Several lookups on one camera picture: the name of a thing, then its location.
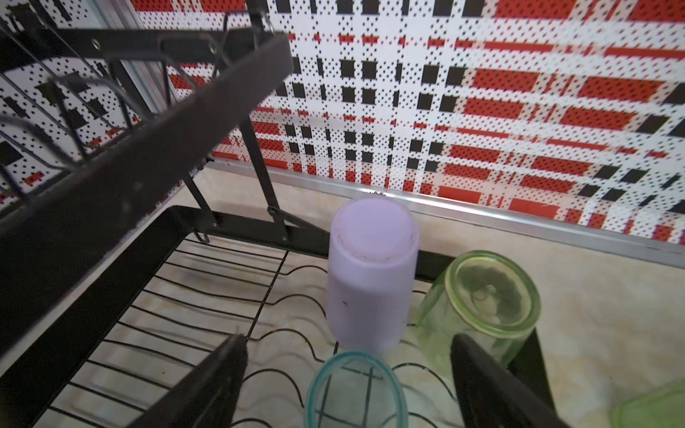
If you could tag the lilac plastic cup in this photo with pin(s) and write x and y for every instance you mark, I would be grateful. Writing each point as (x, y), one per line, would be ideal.
(372, 262)

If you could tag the black wire dish rack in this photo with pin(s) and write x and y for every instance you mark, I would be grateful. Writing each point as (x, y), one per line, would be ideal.
(54, 235)

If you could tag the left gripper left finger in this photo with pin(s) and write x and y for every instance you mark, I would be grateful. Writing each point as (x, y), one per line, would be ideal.
(206, 397)

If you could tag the light green ceramic mug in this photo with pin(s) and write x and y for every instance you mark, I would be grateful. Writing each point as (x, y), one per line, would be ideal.
(663, 407)

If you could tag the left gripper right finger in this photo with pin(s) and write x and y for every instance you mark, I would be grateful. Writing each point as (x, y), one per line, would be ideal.
(491, 395)

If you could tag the short green transparent cup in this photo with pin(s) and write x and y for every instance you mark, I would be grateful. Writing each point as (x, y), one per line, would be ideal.
(485, 296)

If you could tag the teal translucent cup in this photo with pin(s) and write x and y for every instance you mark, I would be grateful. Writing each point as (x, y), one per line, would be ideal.
(355, 389)

